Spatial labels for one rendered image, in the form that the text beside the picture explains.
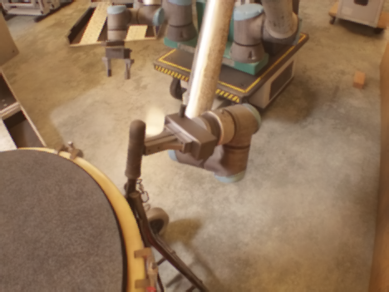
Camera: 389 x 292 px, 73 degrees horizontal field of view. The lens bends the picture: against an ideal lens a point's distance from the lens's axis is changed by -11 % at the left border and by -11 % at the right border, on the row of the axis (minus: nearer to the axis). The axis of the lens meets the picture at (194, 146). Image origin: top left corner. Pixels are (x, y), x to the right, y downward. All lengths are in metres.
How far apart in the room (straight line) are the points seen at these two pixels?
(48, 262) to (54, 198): 0.14
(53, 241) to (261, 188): 1.17
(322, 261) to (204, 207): 0.61
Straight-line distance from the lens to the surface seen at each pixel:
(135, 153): 0.58
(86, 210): 0.58
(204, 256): 1.36
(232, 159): 0.79
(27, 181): 0.70
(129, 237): 0.55
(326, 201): 1.57
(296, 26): 1.44
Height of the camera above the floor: 1.26
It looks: 47 degrees down
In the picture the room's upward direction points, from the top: 6 degrees counter-clockwise
